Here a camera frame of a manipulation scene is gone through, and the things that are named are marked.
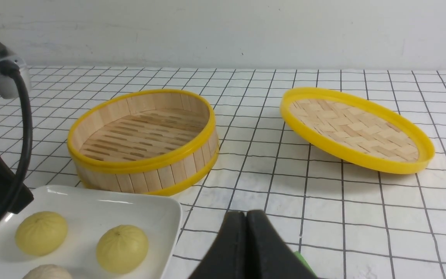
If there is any yellow steamed bun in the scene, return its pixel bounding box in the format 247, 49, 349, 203
96, 225, 149, 274
15, 211, 69, 257

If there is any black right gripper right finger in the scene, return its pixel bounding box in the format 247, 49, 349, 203
246, 210, 311, 279

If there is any green foam cube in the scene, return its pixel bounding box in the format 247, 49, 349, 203
293, 251, 317, 279

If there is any yellow rimmed bamboo steamer basket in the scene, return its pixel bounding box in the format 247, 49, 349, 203
67, 89, 220, 196

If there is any yellow rimmed bamboo steamer lid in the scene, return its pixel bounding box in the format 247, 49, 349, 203
280, 87, 436, 174

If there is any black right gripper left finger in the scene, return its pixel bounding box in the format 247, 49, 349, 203
190, 212, 247, 279

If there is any yellow steamed bun front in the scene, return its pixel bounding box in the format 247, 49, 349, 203
15, 211, 69, 257

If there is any white square ceramic plate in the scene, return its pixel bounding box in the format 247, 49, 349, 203
0, 185, 182, 279

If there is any black camera cable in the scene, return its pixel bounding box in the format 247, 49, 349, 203
0, 62, 33, 245

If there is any pale white steamed bun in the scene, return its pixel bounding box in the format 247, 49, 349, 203
23, 264, 73, 279

